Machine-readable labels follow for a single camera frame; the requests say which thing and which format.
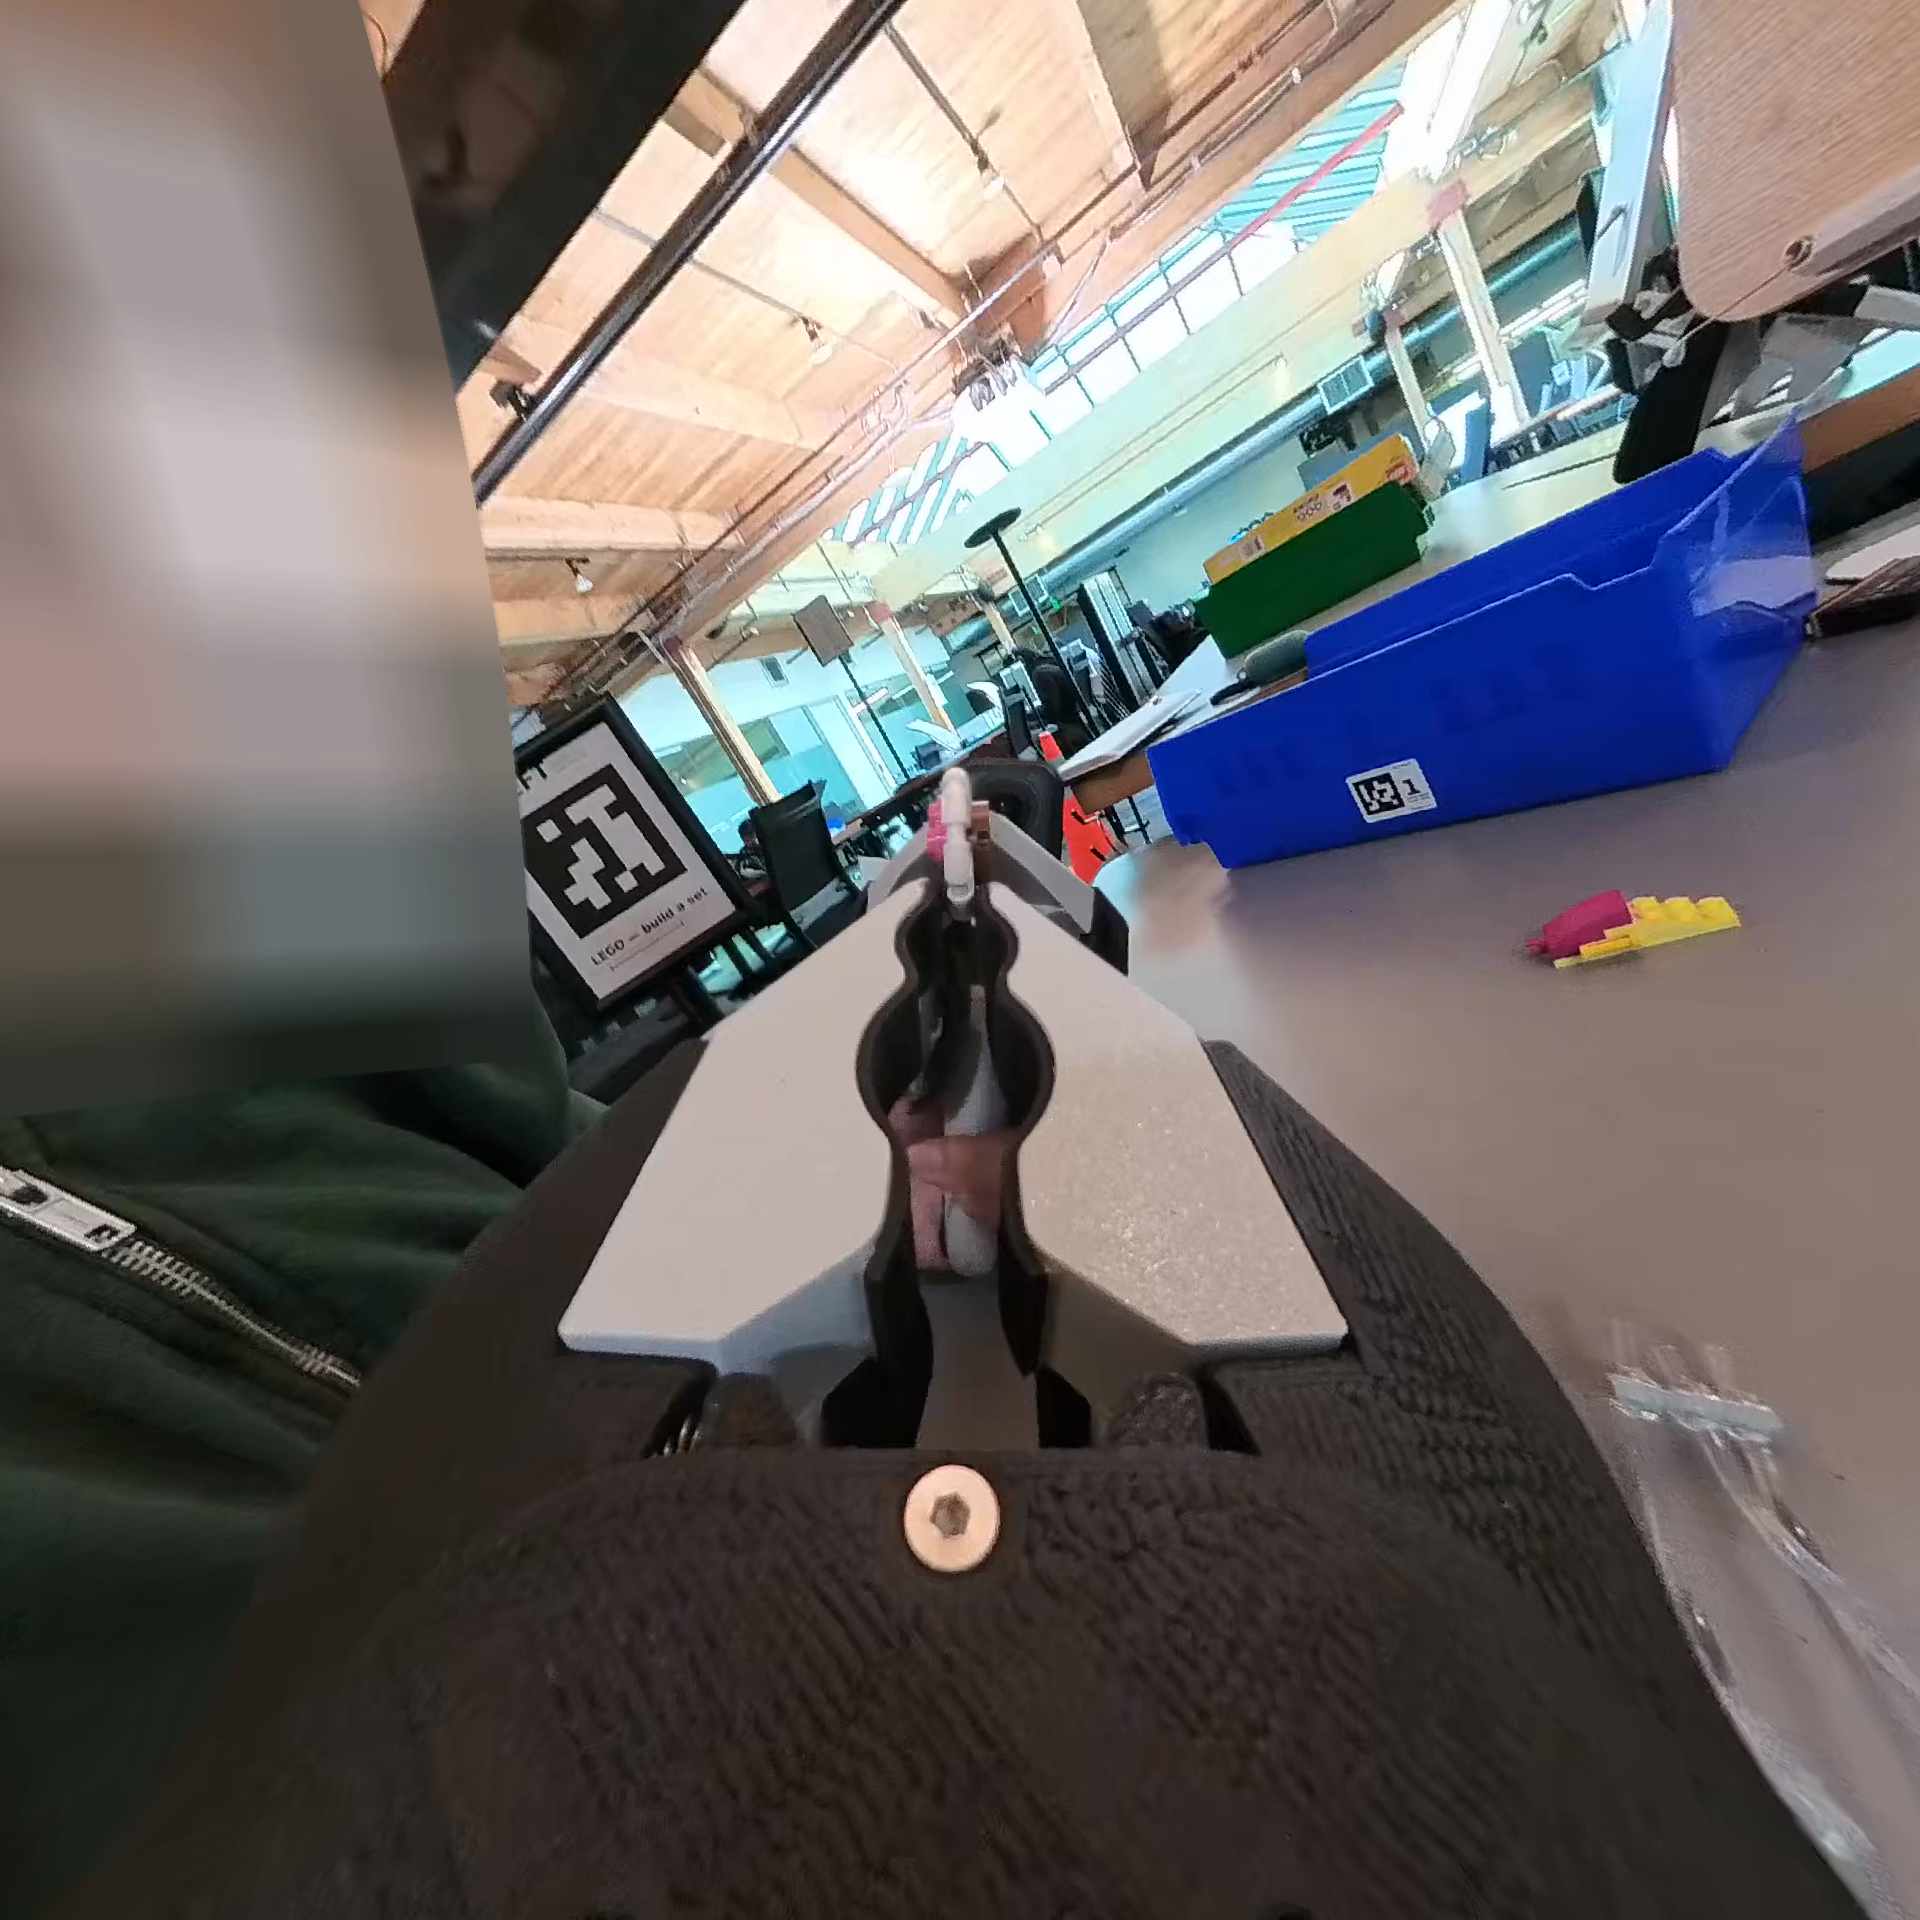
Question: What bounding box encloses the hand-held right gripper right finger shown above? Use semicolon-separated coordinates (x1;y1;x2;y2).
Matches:
972;882;1348;1444

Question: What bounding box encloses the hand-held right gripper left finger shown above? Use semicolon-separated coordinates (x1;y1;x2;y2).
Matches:
558;879;953;1444

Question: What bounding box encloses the yellow lego box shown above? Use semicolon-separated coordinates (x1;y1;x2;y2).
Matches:
1199;435;1422;587

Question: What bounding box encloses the pink and yellow lego assembly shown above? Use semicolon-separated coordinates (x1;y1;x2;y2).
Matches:
1524;887;1745;971

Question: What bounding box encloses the person's left hand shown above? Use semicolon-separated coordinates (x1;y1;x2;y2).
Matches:
897;1107;995;1210

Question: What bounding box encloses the black office chair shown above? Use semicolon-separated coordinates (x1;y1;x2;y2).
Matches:
747;779;868;946

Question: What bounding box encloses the black floor lamp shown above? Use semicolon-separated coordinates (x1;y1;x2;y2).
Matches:
965;507;1059;664

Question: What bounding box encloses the green plastic bin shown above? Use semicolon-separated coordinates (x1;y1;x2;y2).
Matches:
1197;488;1434;664

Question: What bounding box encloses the blue plastic bin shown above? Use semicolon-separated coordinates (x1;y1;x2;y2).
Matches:
1148;421;1820;873

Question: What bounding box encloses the green zip jacket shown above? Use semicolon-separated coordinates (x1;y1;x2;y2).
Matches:
0;1036;607;1920

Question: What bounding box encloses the clear plastic bag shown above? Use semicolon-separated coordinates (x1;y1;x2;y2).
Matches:
1569;1317;1920;1920

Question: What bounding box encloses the black pouch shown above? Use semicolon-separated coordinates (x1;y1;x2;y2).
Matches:
1612;322;1749;484

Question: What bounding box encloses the white desktop monitor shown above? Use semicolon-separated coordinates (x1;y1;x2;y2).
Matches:
1582;0;1682;325

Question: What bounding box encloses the wooden board on white stand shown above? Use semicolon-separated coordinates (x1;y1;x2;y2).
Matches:
1591;0;1920;437

